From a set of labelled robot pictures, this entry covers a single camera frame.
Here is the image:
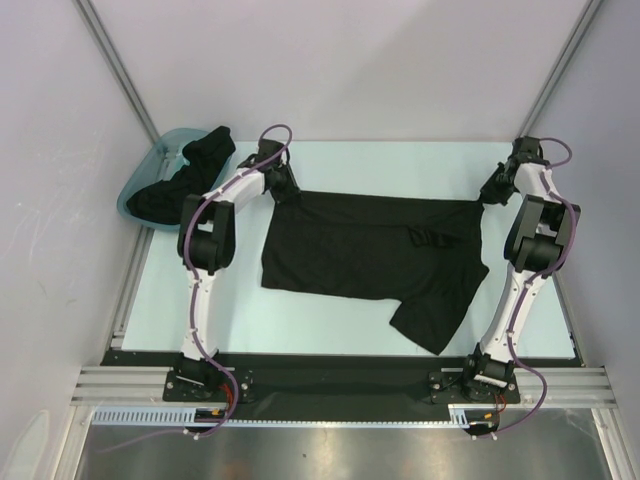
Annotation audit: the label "black t shirt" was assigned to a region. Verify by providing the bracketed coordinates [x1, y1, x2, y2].
[261, 191, 489, 355]

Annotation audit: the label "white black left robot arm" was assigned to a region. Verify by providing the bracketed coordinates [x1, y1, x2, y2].
[174, 150, 300, 400]

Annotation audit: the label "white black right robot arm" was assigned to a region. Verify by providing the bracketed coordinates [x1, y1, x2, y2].
[461, 160, 581, 401]

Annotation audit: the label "teal plastic basket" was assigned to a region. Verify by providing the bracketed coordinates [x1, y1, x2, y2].
[117, 128, 208, 231]

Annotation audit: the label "black clothes in basket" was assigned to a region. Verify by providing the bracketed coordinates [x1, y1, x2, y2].
[127, 126, 236, 226]

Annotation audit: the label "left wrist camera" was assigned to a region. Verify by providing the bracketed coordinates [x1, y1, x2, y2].
[255, 139, 290, 164]

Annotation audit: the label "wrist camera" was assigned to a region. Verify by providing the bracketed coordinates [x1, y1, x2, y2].
[255, 139, 290, 164]
[509, 136, 547, 165]

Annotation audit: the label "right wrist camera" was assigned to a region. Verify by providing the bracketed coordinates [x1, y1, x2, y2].
[509, 136, 547, 165]

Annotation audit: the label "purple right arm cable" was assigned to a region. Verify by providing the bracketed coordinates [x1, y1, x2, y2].
[469, 135, 574, 441]

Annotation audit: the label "right aluminium corner post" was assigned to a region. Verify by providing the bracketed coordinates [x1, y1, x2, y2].
[518, 0, 606, 137]

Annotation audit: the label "aluminium corner post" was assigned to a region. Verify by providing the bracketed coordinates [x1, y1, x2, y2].
[518, 0, 606, 137]
[72, 0, 160, 143]

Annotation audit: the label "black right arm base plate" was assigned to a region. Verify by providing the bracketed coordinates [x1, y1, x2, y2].
[427, 370, 521, 404]

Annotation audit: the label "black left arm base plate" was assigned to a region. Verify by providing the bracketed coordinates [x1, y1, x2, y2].
[162, 369, 256, 404]

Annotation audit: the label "aluminium frame rail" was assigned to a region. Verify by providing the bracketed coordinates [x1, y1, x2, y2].
[71, 366, 169, 406]

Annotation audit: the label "light blue slotted cable duct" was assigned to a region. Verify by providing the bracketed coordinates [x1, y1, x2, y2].
[92, 406, 226, 428]

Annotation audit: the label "left aluminium corner post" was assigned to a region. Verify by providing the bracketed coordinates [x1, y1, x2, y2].
[72, 0, 160, 143]

